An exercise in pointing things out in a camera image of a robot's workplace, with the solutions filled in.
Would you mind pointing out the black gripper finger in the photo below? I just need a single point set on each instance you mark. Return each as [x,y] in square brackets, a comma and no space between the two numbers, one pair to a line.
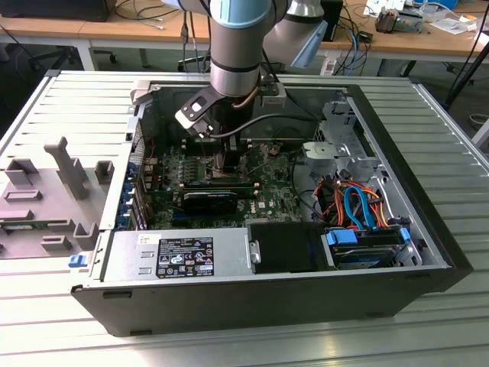
[233,160]

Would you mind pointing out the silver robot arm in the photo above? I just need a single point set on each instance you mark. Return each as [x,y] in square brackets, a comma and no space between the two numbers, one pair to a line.
[233,57]

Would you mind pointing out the CPU socket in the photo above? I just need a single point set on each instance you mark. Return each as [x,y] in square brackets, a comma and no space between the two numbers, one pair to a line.
[234,176]

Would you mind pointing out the RAM slot with white clips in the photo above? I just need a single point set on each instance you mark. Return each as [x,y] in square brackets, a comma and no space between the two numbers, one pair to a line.
[248,193]
[221,185]
[193,140]
[193,148]

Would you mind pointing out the black drive bay cover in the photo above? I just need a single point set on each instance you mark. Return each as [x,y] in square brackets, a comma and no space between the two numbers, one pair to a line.
[286,248]

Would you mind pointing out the black graphics card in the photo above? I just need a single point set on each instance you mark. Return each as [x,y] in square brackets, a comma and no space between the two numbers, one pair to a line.
[210,204]

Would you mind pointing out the green motherboard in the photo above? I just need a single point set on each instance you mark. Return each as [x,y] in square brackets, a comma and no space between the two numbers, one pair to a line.
[275,191]

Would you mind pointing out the black office chair base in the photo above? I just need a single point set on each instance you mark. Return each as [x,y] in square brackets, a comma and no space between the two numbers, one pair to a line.
[191,61]

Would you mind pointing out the silver port block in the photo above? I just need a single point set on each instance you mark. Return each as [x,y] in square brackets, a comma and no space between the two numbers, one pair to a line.
[150,164]
[148,181]

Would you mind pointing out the silver drive cage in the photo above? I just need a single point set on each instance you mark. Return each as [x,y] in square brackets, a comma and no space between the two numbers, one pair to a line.
[332,111]

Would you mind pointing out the blue card clip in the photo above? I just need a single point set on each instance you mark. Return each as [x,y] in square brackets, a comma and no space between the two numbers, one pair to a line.
[128,187]
[123,221]
[125,203]
[132,168]

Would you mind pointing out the white power strip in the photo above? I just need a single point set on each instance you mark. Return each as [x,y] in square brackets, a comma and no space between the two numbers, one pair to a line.
[328,67]

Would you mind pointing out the tall black box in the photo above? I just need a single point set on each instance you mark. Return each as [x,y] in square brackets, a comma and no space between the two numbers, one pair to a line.
[332,19]

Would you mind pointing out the silver power supply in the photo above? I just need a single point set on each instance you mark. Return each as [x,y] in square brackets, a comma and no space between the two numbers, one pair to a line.
[122,260]

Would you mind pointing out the black PC case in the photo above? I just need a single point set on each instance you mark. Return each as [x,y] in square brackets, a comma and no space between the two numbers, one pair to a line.
[267,306]

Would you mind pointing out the small black box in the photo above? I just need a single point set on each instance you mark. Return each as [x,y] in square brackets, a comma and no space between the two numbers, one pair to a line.
[364,37]

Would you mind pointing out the hard disk with blue carrier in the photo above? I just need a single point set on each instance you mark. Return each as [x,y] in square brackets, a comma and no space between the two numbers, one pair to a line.
[363,256]

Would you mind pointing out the grey parts rack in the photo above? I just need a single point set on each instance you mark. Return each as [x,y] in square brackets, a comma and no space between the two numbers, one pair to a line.
[49,179]

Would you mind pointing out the blue plastic latch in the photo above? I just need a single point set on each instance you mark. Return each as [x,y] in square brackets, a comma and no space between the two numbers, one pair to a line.
[77,261]

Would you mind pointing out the long wooden desk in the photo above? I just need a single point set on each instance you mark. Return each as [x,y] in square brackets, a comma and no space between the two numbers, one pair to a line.
[57,28]

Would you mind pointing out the black flat monitor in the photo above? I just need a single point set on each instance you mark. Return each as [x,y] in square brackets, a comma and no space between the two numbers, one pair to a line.
[53,9]

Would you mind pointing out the green RAM stick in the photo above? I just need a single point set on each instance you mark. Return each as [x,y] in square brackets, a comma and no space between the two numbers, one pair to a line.
[19,228]

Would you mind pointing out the black tripod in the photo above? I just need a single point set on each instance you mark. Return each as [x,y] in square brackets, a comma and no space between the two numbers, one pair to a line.
[464,78]

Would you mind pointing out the clear plastic bag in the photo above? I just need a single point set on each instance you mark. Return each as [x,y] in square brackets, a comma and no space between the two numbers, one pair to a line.
[454,23]

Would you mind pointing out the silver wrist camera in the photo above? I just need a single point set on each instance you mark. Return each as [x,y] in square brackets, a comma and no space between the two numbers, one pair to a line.
[196,114]
[273,95]

